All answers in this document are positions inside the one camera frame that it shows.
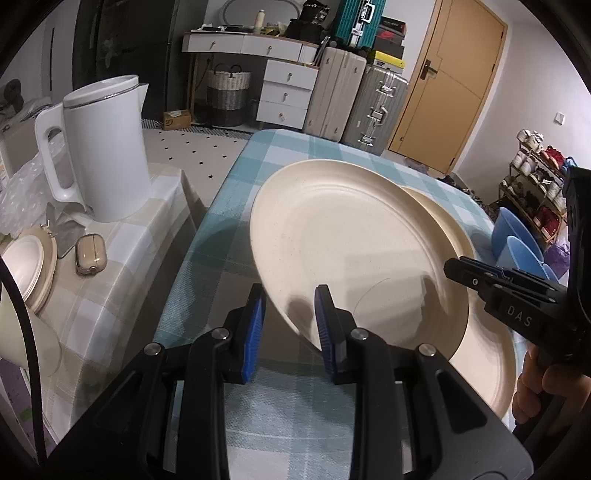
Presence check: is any white electric kettle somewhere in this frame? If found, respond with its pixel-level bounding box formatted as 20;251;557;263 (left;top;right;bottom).
35;75;151;223

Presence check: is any brown earbuds case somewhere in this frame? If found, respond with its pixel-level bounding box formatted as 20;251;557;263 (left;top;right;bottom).
75;233;107;276

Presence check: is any purple bag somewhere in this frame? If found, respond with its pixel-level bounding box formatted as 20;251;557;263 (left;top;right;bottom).
544;240;571;280

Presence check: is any teal plaid tablecloth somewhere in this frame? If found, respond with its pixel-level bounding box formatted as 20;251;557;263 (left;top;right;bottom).
155;129;516;479

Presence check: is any white bottle on desk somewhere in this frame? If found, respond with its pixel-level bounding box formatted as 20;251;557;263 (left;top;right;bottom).
253;10;266;34

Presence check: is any wooden shoe rack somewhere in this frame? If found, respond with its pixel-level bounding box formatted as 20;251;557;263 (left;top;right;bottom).
499;129;577;250

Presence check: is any yellow black shoebox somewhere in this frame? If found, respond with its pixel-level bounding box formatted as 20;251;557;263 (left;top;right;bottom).
373;50;406;74

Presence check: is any cream plate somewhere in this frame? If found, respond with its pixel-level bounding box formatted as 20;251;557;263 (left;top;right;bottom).
249;159;469;358
406;187;517;422

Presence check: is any cream cup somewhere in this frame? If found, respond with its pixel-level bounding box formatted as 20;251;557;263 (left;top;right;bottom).
0;288;61;377

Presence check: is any wooden door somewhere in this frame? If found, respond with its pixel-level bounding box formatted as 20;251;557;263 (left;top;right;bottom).
390;1;507;173

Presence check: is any beige suitcase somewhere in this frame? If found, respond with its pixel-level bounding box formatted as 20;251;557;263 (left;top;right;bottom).
304;47;367;142

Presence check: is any woven laundry basket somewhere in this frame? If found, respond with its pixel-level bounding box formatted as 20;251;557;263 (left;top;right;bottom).
207;63;252;127

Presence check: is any teal suitcase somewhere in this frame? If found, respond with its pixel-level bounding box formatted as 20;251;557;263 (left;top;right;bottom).
329;0;386;50

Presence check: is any large blue bowl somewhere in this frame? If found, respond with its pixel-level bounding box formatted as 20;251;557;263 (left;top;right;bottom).
491;207;543;262

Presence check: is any white drawer desk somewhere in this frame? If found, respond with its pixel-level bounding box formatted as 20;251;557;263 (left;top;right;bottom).
182;30;318;129

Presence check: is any black cable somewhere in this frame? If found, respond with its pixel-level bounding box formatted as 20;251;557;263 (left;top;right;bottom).
0;255;49;464

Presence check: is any beige plaid tablecloth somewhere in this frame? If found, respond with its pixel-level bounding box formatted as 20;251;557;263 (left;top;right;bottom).
37;164;195;441

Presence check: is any small cardboard box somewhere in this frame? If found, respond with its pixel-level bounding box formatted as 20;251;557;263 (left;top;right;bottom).
162;110;192;131

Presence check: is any silver suitcase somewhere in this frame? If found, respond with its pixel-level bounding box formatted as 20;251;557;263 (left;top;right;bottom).
341;65;409;156

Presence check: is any right hand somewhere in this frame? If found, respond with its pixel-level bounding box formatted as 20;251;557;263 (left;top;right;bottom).
512;344;564;425

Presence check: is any small cream dish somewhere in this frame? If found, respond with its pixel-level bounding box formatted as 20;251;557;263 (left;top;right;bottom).
1;227;58;314

